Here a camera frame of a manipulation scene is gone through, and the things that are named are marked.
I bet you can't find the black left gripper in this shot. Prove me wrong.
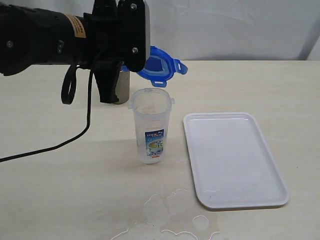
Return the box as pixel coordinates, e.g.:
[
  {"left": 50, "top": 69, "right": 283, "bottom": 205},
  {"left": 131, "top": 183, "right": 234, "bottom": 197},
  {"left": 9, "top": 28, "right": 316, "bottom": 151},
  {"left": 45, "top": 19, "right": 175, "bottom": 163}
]
[{"left": 83, "top": 0, "right": 147, "bottom": 103}]

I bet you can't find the stainless steel cup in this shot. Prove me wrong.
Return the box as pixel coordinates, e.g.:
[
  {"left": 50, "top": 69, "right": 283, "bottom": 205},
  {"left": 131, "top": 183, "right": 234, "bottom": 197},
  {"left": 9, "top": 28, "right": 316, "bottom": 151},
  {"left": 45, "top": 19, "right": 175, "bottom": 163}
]
[{"left": 115, "top": 70, "right": 130, "bottom": 105}]

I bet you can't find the blue plastic lid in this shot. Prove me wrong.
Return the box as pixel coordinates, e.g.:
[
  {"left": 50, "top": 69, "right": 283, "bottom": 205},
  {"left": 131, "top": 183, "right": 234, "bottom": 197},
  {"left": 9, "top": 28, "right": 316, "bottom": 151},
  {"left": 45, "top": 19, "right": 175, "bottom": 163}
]
[{"left": 136, "top": 45, "right": 188, "bottom": 88}]

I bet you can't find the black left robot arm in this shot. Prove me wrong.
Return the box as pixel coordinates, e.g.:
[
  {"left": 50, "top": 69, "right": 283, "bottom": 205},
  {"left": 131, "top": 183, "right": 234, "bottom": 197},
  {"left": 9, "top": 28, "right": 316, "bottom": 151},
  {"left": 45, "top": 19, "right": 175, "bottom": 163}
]
[{"left": 0, "top": 0, "right": 150, "bottom": 105}]

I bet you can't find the clear plastic tall container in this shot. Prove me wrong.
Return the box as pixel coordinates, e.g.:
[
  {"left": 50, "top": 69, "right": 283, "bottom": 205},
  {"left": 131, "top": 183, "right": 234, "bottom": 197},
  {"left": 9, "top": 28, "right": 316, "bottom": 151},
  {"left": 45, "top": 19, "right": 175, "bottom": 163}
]
[{"left": 128, "top": 88, "right": 175, "bottom": 165}]

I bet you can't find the white backdrop curtain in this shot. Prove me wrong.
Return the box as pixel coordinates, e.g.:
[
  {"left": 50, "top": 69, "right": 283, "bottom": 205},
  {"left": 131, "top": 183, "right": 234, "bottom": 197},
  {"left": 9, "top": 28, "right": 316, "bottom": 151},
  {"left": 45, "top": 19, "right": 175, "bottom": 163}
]
[{"left": 148, "top": 0, "right": 320, "bottom": 60}]

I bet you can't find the white plastic tray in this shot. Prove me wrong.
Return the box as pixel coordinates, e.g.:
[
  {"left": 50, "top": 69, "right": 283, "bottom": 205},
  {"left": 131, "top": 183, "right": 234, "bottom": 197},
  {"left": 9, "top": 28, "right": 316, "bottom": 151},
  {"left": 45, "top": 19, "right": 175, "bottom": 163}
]
[{"left": 183, "top": 112, "right": 290, "bottom": 210}]

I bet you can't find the black cable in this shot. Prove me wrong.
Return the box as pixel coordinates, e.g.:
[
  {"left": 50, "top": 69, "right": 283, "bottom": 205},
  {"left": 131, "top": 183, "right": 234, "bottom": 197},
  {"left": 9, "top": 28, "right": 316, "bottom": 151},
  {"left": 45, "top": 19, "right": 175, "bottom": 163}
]
[{"left": 0, "top": 52, "right": 106, "bottom": 163}]

